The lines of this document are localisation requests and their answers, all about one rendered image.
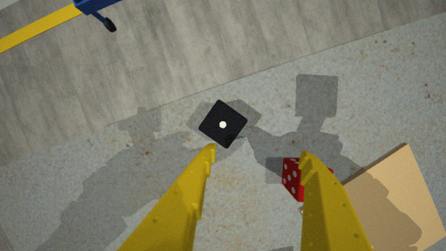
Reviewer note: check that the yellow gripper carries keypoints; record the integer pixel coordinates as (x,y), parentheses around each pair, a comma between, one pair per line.
(329,221)

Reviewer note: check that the red die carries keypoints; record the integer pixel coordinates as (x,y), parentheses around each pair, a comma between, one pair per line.
(291,176)

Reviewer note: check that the tan square mat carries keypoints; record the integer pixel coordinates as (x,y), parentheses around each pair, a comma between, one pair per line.
(393,203)

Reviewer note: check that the black die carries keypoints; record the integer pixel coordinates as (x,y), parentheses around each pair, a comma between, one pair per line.
(222,124)

